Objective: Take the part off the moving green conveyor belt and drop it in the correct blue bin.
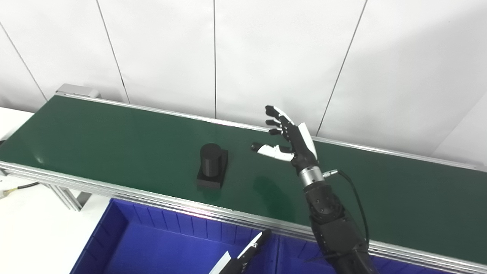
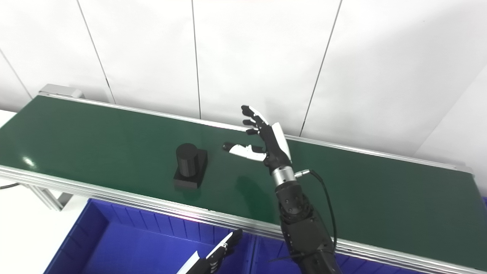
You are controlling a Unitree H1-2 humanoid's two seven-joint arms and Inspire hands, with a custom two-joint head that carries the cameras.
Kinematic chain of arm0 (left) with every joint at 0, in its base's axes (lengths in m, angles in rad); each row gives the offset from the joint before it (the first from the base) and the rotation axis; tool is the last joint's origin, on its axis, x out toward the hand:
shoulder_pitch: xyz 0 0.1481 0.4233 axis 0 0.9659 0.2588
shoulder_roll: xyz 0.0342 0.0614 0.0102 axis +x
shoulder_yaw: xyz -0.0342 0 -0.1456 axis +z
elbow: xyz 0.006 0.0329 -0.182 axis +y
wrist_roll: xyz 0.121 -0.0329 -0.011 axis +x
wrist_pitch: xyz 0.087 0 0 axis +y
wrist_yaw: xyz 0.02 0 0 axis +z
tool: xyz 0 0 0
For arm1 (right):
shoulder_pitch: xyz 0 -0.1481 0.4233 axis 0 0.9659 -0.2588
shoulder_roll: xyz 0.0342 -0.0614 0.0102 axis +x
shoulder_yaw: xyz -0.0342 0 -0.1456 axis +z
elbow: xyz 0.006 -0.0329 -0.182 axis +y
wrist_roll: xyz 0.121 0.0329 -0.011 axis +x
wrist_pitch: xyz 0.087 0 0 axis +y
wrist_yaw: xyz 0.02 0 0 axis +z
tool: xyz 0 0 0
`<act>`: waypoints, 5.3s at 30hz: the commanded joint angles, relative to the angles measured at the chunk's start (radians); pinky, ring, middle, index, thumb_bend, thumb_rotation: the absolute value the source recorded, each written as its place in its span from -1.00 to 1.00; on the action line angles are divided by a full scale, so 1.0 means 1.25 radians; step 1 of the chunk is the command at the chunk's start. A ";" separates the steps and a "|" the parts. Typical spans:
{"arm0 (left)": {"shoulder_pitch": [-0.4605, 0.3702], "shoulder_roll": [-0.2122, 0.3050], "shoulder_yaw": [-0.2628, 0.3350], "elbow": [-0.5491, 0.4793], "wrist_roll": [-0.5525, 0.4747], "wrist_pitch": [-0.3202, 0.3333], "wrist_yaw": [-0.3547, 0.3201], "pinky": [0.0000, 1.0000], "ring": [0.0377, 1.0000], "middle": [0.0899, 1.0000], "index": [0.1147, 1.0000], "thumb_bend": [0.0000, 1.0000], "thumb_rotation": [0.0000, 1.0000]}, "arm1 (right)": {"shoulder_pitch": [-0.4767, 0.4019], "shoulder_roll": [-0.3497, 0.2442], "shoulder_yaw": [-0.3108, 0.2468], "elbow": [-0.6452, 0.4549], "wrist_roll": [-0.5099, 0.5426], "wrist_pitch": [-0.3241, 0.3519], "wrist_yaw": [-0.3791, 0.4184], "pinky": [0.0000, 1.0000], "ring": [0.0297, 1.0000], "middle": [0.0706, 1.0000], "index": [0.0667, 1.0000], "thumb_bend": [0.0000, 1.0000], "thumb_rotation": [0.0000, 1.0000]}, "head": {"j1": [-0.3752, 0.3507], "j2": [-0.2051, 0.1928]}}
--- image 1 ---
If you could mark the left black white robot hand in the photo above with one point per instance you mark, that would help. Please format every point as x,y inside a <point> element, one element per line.
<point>239,266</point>

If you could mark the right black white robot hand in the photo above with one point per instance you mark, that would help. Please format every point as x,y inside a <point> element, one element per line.
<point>300,148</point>

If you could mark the black cylinder block part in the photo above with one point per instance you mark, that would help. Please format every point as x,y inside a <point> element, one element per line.
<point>211,165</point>

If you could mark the blue plastic bin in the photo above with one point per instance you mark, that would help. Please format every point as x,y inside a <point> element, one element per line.
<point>152,247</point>
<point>296,255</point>

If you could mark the green conveyor belt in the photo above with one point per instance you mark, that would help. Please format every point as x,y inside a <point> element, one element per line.
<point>114,144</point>
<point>152,199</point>

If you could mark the aluminium conveyor leg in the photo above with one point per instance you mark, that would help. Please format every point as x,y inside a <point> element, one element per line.
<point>66,198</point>

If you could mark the grey conveyor motor housing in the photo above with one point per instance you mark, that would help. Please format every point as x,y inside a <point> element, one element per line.
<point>76,90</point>

